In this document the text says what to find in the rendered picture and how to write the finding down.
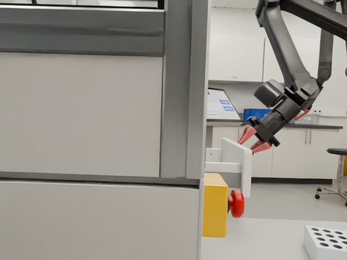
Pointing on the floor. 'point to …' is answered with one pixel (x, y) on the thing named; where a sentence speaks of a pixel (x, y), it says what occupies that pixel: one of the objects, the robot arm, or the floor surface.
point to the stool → (338, 175)
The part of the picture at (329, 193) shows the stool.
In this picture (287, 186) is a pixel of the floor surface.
